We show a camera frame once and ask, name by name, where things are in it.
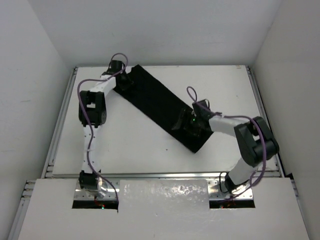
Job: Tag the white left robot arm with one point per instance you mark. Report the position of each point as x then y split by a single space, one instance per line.
92 114

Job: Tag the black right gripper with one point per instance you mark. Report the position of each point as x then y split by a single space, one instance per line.
186 116

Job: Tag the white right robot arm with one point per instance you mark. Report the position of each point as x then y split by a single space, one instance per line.
256 142

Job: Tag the white front cover panel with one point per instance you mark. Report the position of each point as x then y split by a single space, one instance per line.
163 210

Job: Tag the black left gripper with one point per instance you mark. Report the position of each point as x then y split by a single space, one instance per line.
125 78

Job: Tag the black t-shirt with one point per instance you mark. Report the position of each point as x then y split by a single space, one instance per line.
161 105

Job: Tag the aluminium table frame rail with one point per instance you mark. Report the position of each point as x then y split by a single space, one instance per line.
134 146

